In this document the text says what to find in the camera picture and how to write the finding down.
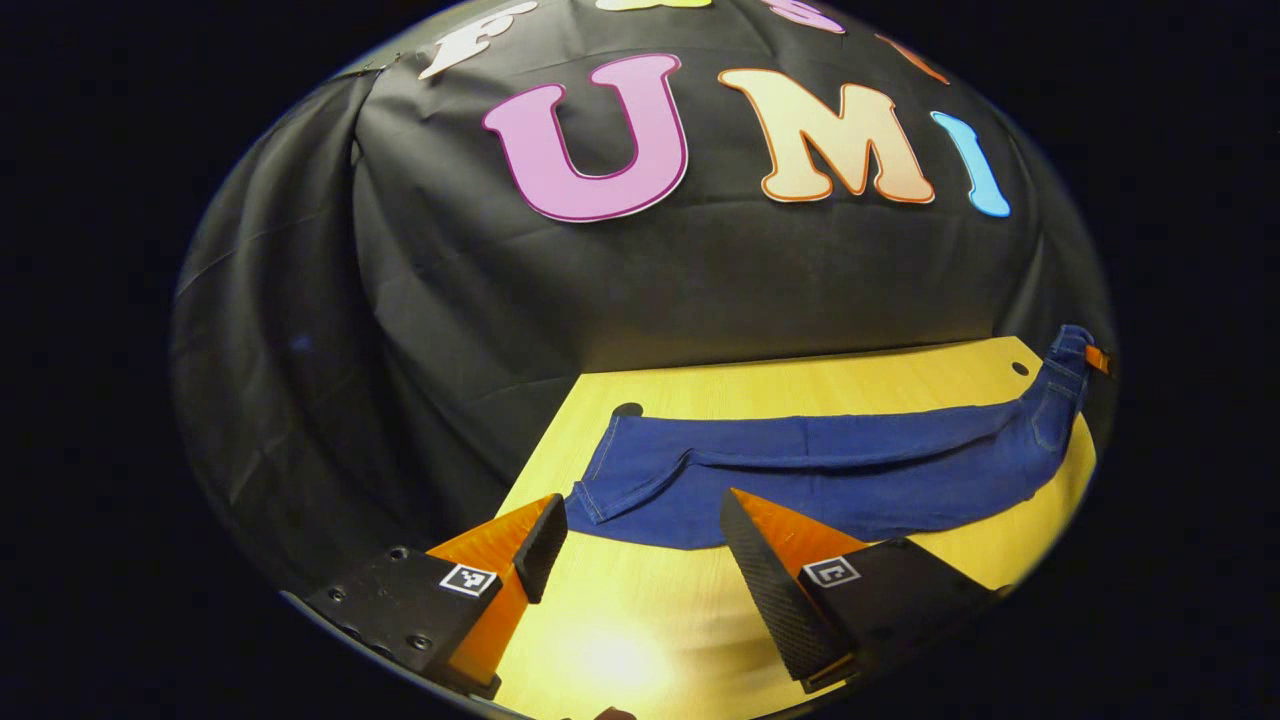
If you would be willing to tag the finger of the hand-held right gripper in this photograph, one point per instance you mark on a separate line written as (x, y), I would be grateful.
(1098, 359)

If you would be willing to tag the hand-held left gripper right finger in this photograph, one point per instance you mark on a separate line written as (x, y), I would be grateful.
(775, 590)

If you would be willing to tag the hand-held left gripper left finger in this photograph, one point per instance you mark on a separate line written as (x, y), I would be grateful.
(540, 550)

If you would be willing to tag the blue jeans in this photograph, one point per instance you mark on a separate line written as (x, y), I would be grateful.
(850, 470)

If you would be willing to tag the black backdrop cloth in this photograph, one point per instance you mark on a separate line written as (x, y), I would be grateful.
(450, 330)

